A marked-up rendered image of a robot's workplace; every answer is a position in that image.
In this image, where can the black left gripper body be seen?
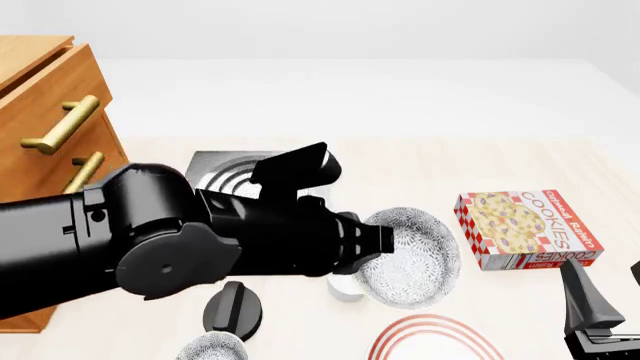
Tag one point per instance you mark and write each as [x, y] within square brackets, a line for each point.
[372, 240]

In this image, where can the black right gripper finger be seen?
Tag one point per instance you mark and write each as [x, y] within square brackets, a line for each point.
[585, 303]
[636, 273]

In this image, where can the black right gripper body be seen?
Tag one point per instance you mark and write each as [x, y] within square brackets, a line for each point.
[605, 347]

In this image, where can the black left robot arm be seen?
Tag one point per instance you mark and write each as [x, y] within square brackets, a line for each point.
[150, 232]

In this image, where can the large black white patterned bowl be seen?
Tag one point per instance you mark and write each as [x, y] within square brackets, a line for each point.
[420, 270]

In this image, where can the white plate with red rings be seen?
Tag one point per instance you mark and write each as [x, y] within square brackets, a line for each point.
[430, 337]

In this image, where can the flat black stove plate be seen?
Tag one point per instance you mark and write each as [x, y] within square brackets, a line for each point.
[220, 174]

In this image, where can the small black white patterned bowl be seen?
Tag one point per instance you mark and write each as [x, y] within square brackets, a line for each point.
[212, 348]

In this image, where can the wooden cabinet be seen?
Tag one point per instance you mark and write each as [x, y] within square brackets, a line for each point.
[30, 52]

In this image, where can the small white cup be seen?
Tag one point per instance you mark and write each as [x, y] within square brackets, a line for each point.
[345, 290]

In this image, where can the oatmeal raisin cookies box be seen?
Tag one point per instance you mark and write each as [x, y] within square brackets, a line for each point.
[520, 228]

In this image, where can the round black stove knob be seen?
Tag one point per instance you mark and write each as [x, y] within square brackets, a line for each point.
[232, 309]

